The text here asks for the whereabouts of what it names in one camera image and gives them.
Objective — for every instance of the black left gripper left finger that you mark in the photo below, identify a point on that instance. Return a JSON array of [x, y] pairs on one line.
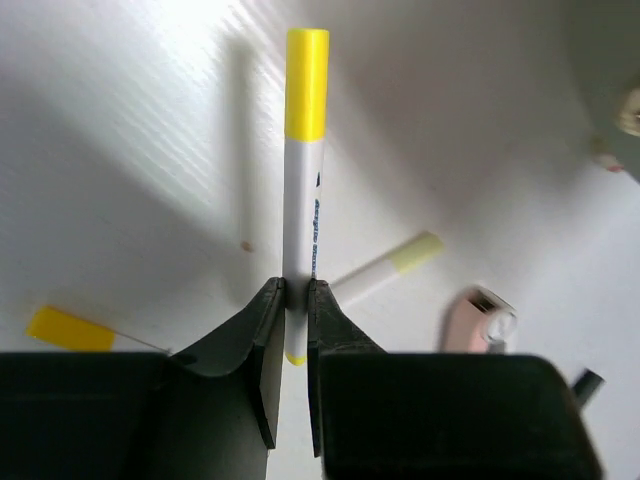
[[209, 411]]

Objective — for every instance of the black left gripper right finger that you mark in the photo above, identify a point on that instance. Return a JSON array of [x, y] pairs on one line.
[[380, 415]]

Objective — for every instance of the pale yellow white marker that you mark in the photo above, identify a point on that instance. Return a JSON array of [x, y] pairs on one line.
[[383, 270]]

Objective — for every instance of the bright yellow white marker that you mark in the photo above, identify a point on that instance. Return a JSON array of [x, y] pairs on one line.
[[306, 87]]

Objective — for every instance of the round cream drawer organizer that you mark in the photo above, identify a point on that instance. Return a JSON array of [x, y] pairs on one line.
[[602, 39]]

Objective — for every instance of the yellow capped white marker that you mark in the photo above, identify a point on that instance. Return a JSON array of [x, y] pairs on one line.
[[64, 330]]

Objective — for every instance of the black pink highlighter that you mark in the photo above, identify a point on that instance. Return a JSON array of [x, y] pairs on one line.
[[586, 386]]

